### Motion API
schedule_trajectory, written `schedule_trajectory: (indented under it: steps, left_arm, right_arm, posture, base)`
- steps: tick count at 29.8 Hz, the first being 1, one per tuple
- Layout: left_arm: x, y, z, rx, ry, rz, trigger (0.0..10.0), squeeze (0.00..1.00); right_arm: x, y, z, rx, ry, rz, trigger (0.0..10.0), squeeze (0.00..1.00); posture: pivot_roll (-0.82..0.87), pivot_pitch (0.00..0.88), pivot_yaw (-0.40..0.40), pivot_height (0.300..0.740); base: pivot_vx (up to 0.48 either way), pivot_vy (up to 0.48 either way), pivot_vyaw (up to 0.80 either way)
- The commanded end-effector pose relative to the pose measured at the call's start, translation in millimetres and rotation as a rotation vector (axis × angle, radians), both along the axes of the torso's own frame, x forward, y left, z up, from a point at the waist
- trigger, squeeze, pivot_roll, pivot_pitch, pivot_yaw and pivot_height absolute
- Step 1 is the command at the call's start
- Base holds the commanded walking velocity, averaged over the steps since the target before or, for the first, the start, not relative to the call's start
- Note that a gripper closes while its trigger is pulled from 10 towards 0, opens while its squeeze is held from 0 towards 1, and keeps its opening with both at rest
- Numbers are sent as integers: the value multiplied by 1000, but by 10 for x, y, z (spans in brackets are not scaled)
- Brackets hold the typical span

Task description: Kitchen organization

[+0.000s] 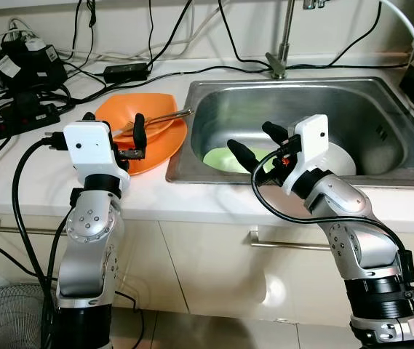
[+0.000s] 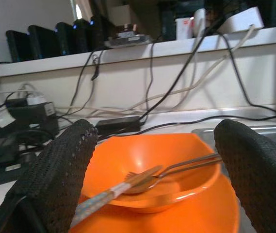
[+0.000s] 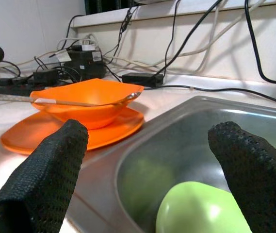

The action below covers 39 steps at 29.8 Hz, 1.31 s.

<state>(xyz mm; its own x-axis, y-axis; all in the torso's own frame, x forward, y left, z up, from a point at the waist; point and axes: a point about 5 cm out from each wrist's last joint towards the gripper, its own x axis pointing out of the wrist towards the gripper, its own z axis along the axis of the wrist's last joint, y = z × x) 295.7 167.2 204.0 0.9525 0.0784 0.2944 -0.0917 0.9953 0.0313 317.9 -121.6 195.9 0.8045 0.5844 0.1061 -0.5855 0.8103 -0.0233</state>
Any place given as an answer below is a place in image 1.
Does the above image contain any orange plastic plate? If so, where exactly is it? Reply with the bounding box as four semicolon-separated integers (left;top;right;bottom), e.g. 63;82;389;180
116;116;188;176

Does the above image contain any white ceramic bowl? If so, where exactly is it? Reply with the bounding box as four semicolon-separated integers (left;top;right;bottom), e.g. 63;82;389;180
325;142;358;177

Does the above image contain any orange plastic bowl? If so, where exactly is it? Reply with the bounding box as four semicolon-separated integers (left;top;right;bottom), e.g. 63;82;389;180
95;92;180;143

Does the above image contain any light green plate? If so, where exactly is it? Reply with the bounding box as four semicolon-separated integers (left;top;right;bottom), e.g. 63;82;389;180
203;145;284;175

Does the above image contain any stainless steel sink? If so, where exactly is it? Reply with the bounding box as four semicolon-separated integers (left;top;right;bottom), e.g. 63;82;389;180
167;76;414;188

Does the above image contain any black power adapter brick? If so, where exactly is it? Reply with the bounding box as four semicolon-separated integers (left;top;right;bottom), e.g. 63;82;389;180
103;63;151;82

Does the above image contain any black power strip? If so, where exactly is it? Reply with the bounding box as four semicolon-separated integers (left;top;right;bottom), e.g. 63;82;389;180
0;102;62;146

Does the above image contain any black battery charger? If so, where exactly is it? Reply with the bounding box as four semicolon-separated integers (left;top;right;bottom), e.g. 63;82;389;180
0;35;69;94

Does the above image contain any chrome sink faucet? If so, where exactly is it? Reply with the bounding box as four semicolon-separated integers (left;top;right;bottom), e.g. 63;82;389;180
265;0;331;79

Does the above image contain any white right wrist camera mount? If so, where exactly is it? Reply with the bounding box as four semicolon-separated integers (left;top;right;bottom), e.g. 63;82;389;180
282;114;330;196

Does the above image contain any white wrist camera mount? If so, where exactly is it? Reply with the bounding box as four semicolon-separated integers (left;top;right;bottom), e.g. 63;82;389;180
282;114;330;196
63;121;131;191

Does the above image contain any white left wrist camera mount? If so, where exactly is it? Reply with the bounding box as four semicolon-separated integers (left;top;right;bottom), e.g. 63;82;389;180
63;121;131;191

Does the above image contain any brown long-handled spoon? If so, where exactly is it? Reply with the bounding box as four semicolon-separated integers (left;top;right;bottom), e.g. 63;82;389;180
114;109;193;139

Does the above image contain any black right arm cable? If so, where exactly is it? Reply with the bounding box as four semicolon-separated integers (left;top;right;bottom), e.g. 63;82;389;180
252;142;411;270

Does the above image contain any silver drawer handle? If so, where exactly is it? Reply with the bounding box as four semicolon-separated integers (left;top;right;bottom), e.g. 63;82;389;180
248;229;338;252
0;217;73;237

